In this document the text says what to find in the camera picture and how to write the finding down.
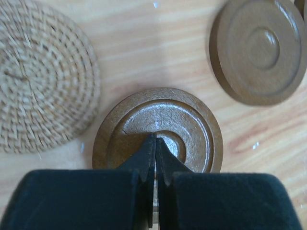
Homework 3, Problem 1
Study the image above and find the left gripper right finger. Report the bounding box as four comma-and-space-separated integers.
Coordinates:
156, 138, 302, 230

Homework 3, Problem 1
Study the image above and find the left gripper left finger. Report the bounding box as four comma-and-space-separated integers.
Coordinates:
0, 134, 156, 230

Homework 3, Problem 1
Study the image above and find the brown wooden coaster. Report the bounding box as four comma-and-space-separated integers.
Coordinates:
209, 0, 307, 106
294, 0, 307, 20
92, 88, 223, 173

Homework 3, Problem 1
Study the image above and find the woven rattan coaster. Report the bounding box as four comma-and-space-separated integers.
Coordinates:
0, 0, 101, 153

